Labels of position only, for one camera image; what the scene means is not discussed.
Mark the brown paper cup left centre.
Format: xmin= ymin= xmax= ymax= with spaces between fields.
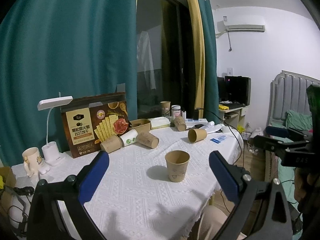
xmin=137 ymin=132 xmax=159 ymax=148

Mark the white side desk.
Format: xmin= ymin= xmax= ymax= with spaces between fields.
xmin=219 ymin=106 xmax=249 ymax=129

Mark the beige trouser leg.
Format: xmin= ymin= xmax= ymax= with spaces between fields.
xmin=192 ymin=205 xmax=247 ymax=240

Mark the teal curtain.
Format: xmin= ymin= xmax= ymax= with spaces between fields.
xmin=198 ymin=0 xmax=221 ymax=124
xmin=1 ymin=0 xmax=137 ymax=166

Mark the green bed sheet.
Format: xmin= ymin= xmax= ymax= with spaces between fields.
xmin=271 ymin=109 xmax=315 ymax=205

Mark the brown paper cup middle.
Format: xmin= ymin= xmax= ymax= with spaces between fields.
xmin=188 ymin=128 xmax=207 ymax=143

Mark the teal curtain right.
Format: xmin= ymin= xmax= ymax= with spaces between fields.
xmin=198 ymin=0 xmax=221 ymax=124

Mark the brown paper cup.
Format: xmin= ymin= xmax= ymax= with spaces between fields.
xmin=100 ymin=135 xmax=122 ymax=154
xmin=137 ymin=132 xmax=159 ymax=148
xmin=188 ymin=128 xmax=207 ymax=143
xmin=165 ymin=150 xmax=190 ymax=183
xmin=174 ymin=116 xmax=187 ymax=132

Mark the white cartoon mug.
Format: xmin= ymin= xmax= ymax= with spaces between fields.
xmin=22 ymin=147 xmax=50 ymax=177

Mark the white tissue pack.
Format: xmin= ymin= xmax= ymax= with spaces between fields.
xmin=149 ymin=116 xmax=170 ymax=129

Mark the white green paper cup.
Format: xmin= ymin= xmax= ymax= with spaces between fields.
xmin=120 ymin=129 xmax=138 ymax=147

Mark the blue white leaflet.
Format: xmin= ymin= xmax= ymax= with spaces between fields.
xmin=211 ymin=134 xmax=227 ymax=144

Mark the white desk lamp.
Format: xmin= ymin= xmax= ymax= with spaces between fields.
xmin=37 ymin=94 xmax=73 ymax=167

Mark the white air conditioner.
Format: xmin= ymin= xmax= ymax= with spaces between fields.
xmin=215 ymin=15 xmax=266 ymax=38

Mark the brown paper cup back right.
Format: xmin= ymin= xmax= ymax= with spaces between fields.
xmin=174 ymin=116 xmax=187 ymax=132

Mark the brown cracker box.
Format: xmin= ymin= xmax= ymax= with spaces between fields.
xmin=61 ymin=92 xmax=129 ymax=158

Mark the white knitted tablecloth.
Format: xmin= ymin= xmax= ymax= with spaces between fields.
xmin=10 ymin=123 xmax=245 ymax=240

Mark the black monitor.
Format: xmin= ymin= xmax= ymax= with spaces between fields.
xmin=217 ymin=76 xmax=251 ymax=106

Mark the upright paper cup at window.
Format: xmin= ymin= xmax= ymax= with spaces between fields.
xmin=161 ymin=101 xmax=171 ymax=116

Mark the brown oval paper container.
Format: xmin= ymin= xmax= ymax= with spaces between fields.
xmin=129 ymin=119 xmax=151 ymax=133

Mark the brown paper cup by box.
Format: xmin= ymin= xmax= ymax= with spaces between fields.
xmin=100 ymin=135 xmax=122 ymax=154

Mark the yellow curtain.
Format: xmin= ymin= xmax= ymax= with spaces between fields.
xmin=187 ymin=0 xmax=205 ymax=108

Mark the papers stack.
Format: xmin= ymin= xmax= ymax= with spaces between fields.
xmin=185 ymin=119 xmax=222 ymax=134

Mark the grey padded headboard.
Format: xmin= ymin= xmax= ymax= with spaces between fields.
xmin=267 ymin=70 xmax=319 ymax=125

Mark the brown paper cup front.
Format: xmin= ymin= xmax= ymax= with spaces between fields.
xmin=165 ymin=150 xmax=190 ymax=183

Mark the black cable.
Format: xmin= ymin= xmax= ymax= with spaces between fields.
xmin=197 ymin=107 xmax=245 ymax=167

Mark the white lidded jar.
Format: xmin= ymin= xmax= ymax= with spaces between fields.
xmin=171 ymin=105 xmax=181 ymax=118

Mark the teal curtain left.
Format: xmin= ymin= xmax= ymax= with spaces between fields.
xmin=1 ymin=0 xmax=137 ymax=166

